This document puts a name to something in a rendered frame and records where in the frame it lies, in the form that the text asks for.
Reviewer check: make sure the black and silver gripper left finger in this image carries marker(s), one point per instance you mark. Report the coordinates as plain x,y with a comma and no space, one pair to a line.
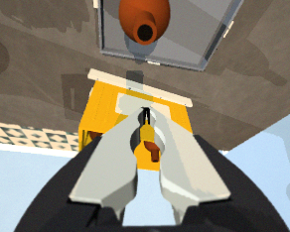
102,174

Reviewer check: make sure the yellow bottle crate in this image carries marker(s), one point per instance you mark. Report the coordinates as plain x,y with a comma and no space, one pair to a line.
108,105

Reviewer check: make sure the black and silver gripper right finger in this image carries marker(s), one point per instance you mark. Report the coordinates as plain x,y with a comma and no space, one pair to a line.
193,172

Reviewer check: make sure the grey tray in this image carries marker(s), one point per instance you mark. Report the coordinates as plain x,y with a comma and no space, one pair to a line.
196,28

